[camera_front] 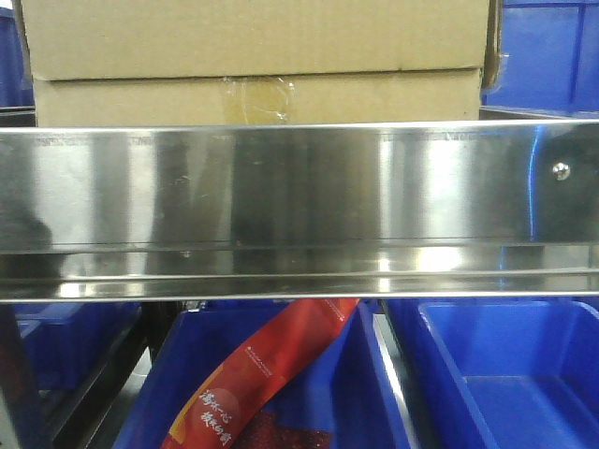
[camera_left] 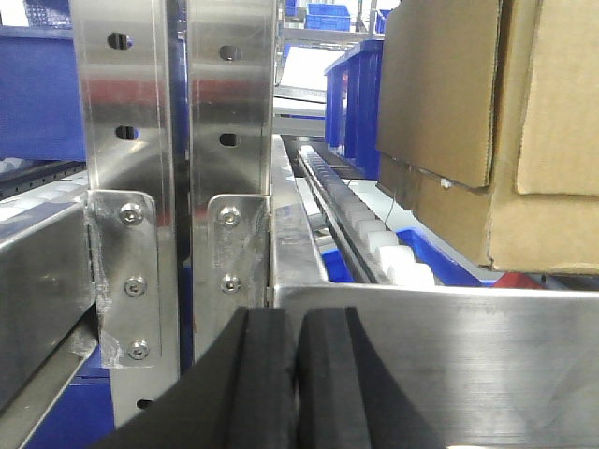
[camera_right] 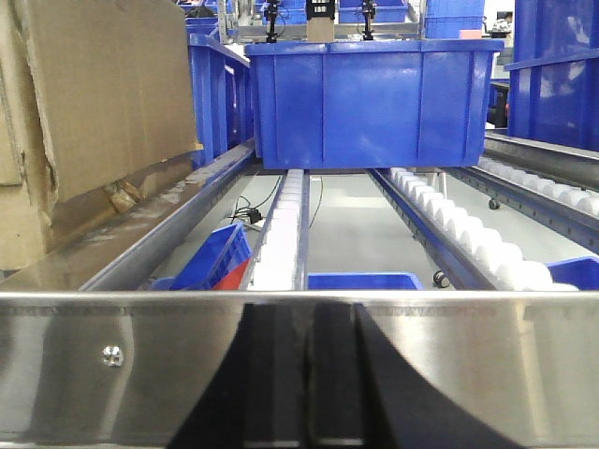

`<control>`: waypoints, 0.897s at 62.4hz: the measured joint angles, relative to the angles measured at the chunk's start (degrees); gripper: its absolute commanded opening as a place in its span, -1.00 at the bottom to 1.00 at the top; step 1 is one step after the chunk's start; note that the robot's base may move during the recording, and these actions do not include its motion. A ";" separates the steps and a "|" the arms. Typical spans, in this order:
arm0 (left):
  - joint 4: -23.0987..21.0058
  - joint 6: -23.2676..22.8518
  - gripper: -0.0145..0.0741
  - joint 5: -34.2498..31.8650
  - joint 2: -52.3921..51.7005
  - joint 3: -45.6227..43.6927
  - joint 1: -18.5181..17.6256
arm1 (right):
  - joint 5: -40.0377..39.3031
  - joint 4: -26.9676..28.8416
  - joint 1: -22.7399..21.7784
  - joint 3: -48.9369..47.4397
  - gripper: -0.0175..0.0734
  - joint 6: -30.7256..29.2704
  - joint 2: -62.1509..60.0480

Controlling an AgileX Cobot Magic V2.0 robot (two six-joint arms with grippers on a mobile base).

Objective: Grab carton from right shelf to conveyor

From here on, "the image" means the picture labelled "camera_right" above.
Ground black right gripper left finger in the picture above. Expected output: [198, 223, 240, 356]
[168, 302, 313, 448]

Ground large blue plastic bin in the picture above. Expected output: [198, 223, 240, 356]
[245, 39, 504, 169]

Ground white roller track centre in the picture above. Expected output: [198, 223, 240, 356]
[241, 169, 310, 291]

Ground blue bin left row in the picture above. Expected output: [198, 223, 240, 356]
[188, 32, 254, 168]

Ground blue bin below centre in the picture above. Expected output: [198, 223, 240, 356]
[308, 272, 423, 290]

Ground tilted blue bin below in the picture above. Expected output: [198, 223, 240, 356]
[150, 223, 252, 291]

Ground steel side guide rail left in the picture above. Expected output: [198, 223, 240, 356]
[1, 138, 255, 294]

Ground stainless steel shelf front rail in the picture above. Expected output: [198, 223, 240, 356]
[1, 291, 598, 448]

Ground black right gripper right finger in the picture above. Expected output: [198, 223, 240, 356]
[308, 303, 517, 448]

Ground white roller track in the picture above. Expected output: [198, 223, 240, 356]
[368, 168, 578, 292]
[241, 169, 310, 291]
[478, 157, 598, 218]

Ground blue bins right stack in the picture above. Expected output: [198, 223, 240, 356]
[506, 0, 598, 152]

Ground white roller track far right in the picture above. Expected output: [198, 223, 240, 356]
[478, 157, 598, 218]

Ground black cable on floor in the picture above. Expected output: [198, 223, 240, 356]
[228, 175, 325, 225]

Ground blue bin below right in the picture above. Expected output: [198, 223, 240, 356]
[547, 256, 599, 291]

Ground brown cardboard carton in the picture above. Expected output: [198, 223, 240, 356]
[1, 1, 197, 270]

